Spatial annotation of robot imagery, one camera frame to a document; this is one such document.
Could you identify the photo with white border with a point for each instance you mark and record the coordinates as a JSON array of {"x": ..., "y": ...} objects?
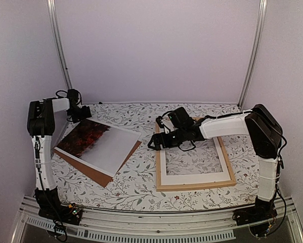
[{"x": 100, "y": 146}]

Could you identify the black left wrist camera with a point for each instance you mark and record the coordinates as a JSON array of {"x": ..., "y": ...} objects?
[{"x": 72, "y": 94}]

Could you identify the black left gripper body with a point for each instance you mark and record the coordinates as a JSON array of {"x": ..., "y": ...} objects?
[{"x": 80, "y": 114}]

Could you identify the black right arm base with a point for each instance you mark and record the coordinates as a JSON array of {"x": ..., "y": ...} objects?
[{"x": 262, "y": 210}]

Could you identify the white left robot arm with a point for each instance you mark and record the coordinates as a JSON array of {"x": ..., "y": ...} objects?
[{"x": 41, "y": 126}]

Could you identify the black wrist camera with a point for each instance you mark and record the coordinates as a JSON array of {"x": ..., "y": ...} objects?
[
  {"x": 178, "y": 117},
  {"x": 72, "y": 94}
]

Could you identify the white photo mat board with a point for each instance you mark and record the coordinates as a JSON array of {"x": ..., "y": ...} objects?
[{"x": 196, "y": 177}]

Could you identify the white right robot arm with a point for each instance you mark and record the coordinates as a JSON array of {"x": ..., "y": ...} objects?
[{"x": 265, "y": 133}]

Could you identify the light wooden picture frame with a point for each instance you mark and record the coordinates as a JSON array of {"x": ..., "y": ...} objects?
[{"x": 196, "y": 184}]

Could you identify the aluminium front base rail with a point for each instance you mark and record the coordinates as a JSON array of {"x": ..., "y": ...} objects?
[{"x": 184, "y": 220}]

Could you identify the aluminium corner post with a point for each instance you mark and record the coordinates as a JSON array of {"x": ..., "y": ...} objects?
[
  {"x": 52, "y": 12},
  {"x": 254, "y": 51}
]

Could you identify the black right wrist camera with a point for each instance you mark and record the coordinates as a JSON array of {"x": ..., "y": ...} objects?
[{"x": 178, "y": 117}]

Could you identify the left aluminium corner post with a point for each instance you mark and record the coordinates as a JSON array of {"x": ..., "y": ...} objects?
[{"x": 52, "y": 12}]

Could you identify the brown backing board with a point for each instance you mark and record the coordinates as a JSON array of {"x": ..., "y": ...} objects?
[{"x": 97, "y": 176}]

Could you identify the clear acrylic sheet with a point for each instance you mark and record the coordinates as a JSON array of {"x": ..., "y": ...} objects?
[{"x": 203, "y": 159}]

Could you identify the right aluminium corner post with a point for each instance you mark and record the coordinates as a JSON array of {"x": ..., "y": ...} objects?
[{"x": 254, "y": 51}]

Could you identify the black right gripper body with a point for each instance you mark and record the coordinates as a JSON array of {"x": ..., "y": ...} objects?
[{"x": 179, "y": 138}]

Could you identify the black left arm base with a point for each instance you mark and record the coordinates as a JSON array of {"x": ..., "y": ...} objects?
[{"x": 51, "y": 207}]

